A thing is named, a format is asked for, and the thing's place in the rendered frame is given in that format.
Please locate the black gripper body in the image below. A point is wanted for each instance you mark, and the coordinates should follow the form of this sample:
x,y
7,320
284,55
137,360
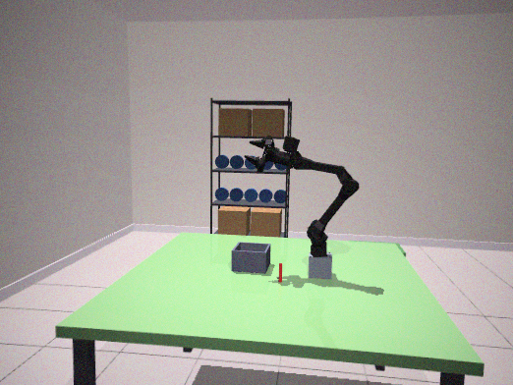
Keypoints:
x,y
263,159

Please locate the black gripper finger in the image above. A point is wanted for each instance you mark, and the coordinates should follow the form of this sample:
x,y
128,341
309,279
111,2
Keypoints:
x,y
258,143
253,160

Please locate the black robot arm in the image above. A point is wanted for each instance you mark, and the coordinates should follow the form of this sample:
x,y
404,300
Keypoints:
x,y
349,186

